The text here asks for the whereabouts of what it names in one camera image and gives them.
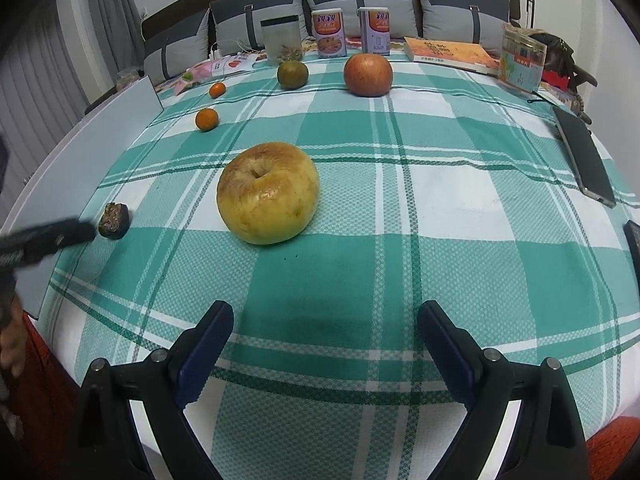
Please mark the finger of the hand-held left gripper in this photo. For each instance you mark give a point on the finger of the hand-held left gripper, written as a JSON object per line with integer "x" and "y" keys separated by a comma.
{"x": 50, "y": 239}

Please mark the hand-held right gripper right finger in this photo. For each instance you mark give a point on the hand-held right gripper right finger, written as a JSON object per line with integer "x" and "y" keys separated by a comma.
{"x": 452, "y": 355}

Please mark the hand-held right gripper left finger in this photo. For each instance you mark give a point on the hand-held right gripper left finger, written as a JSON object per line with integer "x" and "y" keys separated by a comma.
{"x": 200, "y": 360}

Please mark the dark mangosteen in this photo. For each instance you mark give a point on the dark mangosteen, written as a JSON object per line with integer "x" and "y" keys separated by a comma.
{"x": 114, "y": 220}

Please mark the white cardboard box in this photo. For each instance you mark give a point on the white cardboard box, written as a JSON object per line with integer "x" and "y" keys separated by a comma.
{"x": 100, "y": 150}

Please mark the yellow apple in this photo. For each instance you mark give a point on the yellow apple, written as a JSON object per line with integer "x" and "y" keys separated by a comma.
{"x": 267, "y": 192}

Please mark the person's left hand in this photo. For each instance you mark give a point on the person's left hand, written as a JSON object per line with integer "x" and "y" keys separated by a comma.
{"x": 11, "y": 340}

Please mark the grey curtain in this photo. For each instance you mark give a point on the grey curtain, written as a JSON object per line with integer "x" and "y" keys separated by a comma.
{"x": 75, "y": 60}

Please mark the green white checkered tablecloth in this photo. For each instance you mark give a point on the green white checkered tablecloth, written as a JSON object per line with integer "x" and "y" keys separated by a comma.
{"x": 400, "y": 210}

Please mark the orange fleece pants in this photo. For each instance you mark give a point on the orange fleece pants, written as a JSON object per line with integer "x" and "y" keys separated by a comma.
{"x": 40, "y": 400}

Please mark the clear bag of snacks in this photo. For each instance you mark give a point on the clear bag of snacks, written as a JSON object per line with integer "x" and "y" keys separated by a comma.
{"x": 127, "y": 77}

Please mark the small orange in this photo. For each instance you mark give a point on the small orange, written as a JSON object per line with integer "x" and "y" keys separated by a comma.
{"x": 206, "y": 119}
{"x": 217, "y": 90}

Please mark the smartphone with lit screen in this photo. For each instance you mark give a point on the smartphone with lit screen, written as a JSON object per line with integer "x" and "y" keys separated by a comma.
{"x": 634, "y": 240}

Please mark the pink snack packet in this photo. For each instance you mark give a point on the pink snack packet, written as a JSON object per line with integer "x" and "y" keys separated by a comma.
{"x": 192, "y": 75}

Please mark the black smartphone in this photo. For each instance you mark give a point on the black smartphone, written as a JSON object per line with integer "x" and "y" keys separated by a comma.
{"x": 582, "y": 157}

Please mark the white snack packet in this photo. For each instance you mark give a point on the white snack packet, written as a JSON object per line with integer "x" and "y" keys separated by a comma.
{"x": 232, "y": 64}

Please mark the green tangerine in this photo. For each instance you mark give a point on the green tangerine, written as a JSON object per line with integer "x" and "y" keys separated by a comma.
{"x": 292, "y": 74}

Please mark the red box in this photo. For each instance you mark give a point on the red box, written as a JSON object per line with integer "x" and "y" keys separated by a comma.
{"x": 552, "y": 79}

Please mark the red apple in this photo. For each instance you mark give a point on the red apple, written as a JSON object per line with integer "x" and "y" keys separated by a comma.
{"x": 367, "y": 74}

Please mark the orange cover book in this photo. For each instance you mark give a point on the orange cover book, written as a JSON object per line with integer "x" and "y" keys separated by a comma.
{"x": 450, "y": 55}

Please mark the glass jar with green label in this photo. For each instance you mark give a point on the glass jar with green label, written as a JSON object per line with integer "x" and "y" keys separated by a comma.
{"x": 522, "y": 62}

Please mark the clear jar with dark lid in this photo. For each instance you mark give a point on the clear jar with dark lid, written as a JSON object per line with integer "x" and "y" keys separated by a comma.
{"x": 281, "y": 40}

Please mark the dark bag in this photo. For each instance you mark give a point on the dark bag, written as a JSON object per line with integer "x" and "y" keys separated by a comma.
{"x": 562, "y": 47}

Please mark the purple label food can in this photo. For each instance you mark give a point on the purple label food can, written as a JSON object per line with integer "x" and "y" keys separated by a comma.
{"x": 373, "y": 30}

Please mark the orange label food can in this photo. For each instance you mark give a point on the orange label food can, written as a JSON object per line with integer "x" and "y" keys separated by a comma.
{"x": 328, "y": 32}

